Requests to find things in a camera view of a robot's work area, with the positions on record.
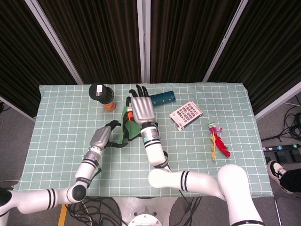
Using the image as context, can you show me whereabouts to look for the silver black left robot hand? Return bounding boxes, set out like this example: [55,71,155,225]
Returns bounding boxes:
[90,120,129,151]

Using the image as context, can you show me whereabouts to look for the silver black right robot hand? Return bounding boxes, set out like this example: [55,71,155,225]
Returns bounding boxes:
[126,84,156,125]

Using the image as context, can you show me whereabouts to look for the green cloth black trim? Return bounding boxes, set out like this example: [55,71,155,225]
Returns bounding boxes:
[119,105,143,144]

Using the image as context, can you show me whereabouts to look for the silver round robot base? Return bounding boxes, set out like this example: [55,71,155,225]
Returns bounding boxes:
[112,196,179,226]

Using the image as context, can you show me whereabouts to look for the teal rolled pencil case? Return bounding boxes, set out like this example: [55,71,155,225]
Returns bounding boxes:
[149,90,176,106]

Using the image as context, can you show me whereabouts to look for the green white checkered tablecloth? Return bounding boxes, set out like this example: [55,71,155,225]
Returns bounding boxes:
[14,82,274,198]

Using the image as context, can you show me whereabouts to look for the black-lidded jar with orange contents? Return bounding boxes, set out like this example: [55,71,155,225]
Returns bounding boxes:
[88,83,117,112]

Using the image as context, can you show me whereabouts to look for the white card pack colourful grid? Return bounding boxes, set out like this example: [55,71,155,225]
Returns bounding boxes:
[169,100,204,132]

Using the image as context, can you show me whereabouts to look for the dark ribbed partition panel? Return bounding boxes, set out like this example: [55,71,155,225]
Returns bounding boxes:
[143,0,249,83]
[0,0,83,122]
[25,0,144,85]
[202,0,301,120]

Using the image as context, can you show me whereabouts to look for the red yellow feather shuttlecock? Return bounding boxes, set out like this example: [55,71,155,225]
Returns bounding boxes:
[207,122,231,161]

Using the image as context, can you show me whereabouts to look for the black numbered foot pedal strip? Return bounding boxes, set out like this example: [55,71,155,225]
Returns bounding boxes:
[263,143,301,163]

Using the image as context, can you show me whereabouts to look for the black and white sneaker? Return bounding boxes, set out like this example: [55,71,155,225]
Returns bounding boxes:
[267,160,288,189]

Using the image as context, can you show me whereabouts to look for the black trouser leg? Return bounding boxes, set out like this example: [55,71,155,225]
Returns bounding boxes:
[279,168,301,194]

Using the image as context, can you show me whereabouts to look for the thin grey metal stand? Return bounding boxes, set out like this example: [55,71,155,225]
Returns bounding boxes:
[274,198,283,226]

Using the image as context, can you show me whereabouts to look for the tangled black floor cables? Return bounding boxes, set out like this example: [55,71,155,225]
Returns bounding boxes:
[64,196,123,226]

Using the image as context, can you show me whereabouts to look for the black cable with inline switch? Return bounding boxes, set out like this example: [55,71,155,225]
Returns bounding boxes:
[175,188,203,226]

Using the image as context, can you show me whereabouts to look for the black coiled floor cables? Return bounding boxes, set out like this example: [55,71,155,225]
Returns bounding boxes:
[261,103,301,142]

